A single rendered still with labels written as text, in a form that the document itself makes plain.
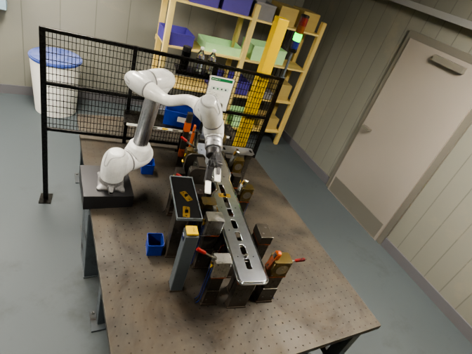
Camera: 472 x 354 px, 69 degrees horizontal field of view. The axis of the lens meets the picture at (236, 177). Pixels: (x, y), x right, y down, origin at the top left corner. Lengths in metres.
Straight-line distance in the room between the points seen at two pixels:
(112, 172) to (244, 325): 1.24
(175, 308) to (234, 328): 0.34
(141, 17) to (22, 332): 3.88
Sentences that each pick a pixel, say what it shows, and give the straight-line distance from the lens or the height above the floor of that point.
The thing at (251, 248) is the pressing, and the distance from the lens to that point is 2.02.
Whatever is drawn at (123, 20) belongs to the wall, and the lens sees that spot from 5.11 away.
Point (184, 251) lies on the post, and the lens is 1.82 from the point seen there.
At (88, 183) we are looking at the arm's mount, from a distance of 2.49.
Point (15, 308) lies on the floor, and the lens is 2.88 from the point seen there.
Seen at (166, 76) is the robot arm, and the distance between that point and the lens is 2.17.
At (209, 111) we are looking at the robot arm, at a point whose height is 1.73.
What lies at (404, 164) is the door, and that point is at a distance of 4.22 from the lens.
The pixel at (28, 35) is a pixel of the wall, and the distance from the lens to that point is 5.14.
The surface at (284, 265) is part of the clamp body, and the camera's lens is 1.96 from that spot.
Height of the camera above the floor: 2.36
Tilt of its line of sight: 33 degrees down
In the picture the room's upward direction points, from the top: 20 degrees clockwise
